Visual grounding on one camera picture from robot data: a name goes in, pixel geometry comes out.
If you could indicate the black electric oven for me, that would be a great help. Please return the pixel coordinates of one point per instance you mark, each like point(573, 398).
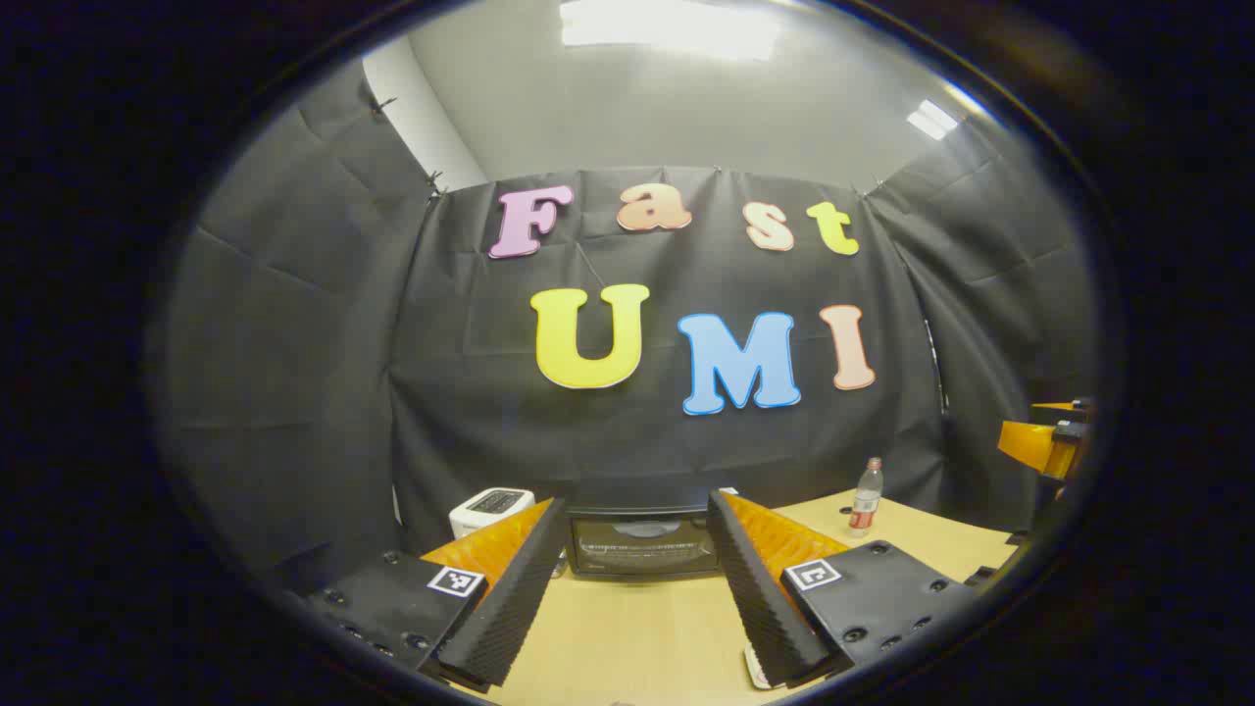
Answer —
point(637, 549)

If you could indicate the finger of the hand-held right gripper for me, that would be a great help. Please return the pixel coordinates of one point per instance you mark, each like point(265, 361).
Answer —
point(1029, 446)
point(1064, 405)

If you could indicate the black backdrop cloth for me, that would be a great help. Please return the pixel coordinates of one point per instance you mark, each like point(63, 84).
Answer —
point(441, 392)

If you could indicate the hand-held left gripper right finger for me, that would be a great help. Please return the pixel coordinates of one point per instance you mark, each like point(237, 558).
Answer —
point(760, 598)

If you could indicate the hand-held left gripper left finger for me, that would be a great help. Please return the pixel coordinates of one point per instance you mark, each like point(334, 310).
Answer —
point(510, 598)

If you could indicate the large ceiling light panel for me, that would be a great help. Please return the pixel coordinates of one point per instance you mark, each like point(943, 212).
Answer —
point(667, 25)

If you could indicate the clear plastic water bottle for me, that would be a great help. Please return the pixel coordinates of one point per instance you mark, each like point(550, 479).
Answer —
point(866, 505)

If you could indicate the white toaster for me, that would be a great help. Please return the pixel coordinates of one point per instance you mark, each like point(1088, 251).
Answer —
point(485, 508)

